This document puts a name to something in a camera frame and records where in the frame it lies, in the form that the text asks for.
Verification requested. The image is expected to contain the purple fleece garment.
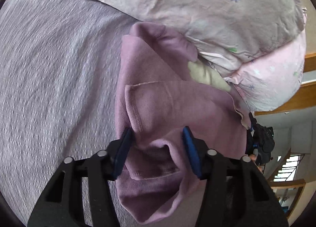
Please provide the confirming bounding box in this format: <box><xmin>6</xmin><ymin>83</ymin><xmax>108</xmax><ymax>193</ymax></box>
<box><xmin>115</xmin><ymin>22</ymin><xmax>251</xmax><ymax>224</ymax></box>

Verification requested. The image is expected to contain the right hand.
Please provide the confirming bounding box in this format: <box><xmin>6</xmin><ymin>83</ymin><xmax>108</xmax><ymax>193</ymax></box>
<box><xmin>248</xmin><ymin>154</ymin><xmax>264</xmax><ymax>173</ymax></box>

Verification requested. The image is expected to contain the wooden stair railing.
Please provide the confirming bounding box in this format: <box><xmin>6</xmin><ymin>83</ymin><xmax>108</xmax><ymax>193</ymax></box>
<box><xmin>268</xmin><ymin>150</ymin><xmax>306</xmax><ymax>219</ymax></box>

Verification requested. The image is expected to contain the pink floral pillow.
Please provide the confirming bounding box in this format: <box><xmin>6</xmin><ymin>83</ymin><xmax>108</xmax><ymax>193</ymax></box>
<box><xmin>223</xmin><ymin>7</ymin><xmax>308</xmax><ymax>112</ymax></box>

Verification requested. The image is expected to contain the pink floral quilt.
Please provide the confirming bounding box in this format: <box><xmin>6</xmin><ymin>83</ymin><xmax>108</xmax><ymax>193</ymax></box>
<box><xmin>98</xmin><ymin>0</ymin><xmax>304</xmax><ymax>76</ymax></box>

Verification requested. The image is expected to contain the lavender bed sheet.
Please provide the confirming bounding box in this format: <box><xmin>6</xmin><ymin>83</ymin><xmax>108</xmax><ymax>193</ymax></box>
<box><xmin>1</xmin><ymin>0</ymin><xmax>135</xmax><ymax>224</ymax></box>

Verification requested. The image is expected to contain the wooden headboard frame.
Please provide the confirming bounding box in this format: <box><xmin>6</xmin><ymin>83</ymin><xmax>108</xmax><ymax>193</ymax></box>
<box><xmin>255</xmin><ymin>53</ymin><xmax>315</xmax><ymax>116</ymax></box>

